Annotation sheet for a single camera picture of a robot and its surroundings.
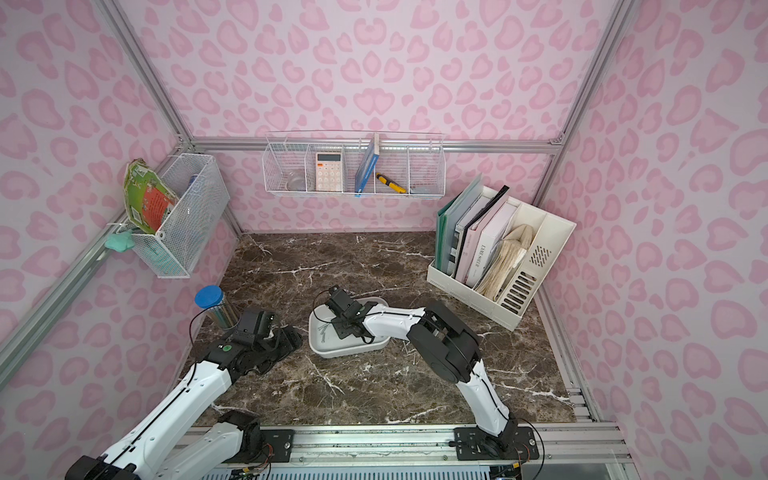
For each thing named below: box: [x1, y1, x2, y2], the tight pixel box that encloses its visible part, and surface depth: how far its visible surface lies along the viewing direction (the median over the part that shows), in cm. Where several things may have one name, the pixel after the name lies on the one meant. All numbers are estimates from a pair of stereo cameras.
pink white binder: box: [456, 193, 519, 287], surface depth 90 cm
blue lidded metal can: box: [194, 285, 241, 330], surface depth 82 cm
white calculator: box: [316, 152, 343, 191], surface depth 97 cm
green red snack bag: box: [124, 158, 178, 235], surface depth 75 cm
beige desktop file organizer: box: [426, 202, 577, 331], surface depth 94 cm
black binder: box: [447, 185, 510, 279], surface depth 90 cm
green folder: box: [435, 173, 484, 273], surface depth 87 cm
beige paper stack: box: [474, 224, 535, 301], surface depth 90 cm
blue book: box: [354, 133, 380, 197], surface depth 90 cm
